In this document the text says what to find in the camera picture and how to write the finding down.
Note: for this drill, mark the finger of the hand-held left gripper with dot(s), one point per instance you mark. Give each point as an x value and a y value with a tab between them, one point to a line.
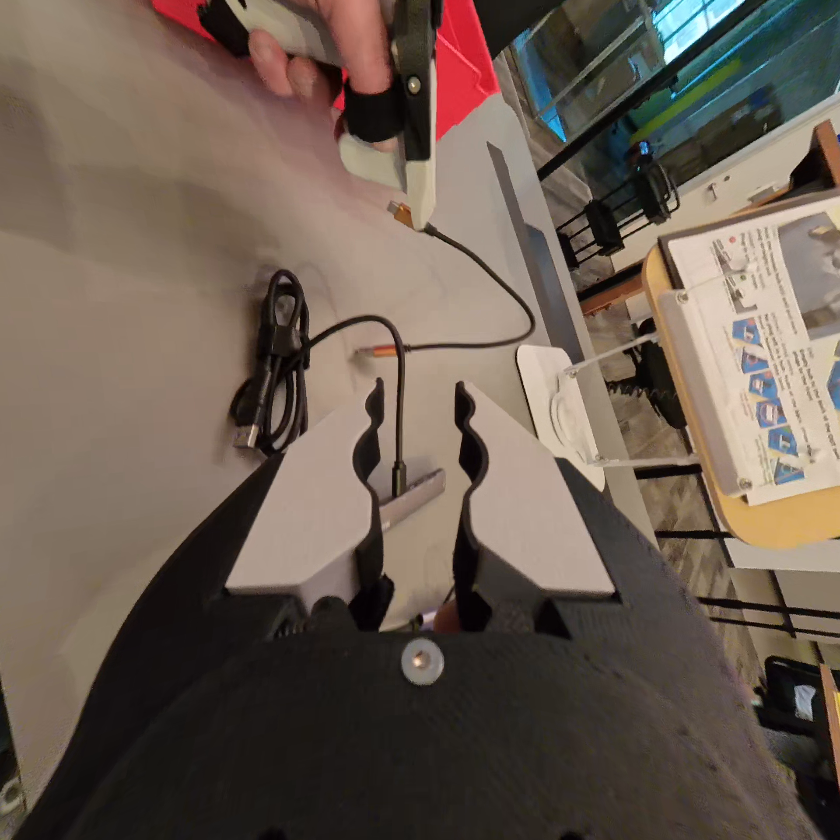
421	190

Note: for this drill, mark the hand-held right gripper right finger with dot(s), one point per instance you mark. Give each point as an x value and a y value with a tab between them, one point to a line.
538	525

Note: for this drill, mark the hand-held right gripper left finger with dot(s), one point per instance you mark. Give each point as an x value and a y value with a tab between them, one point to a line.
308	525

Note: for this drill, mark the red plastic bin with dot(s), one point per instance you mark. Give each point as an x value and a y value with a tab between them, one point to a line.
459	65

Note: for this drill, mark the person's left hand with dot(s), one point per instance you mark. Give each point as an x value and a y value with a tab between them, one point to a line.
361	39

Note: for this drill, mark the black upright panel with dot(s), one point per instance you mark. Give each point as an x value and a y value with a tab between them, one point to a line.
505	19

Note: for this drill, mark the white stand with acrylic arms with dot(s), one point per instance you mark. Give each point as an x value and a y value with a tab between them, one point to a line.
544	374

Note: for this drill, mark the black office chair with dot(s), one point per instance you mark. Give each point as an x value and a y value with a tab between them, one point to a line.
656	374
649	190

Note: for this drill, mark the white document stand with instructions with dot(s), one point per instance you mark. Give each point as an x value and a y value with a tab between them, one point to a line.
774	525

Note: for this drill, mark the black pole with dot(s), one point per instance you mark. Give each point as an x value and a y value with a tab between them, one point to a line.
649	92

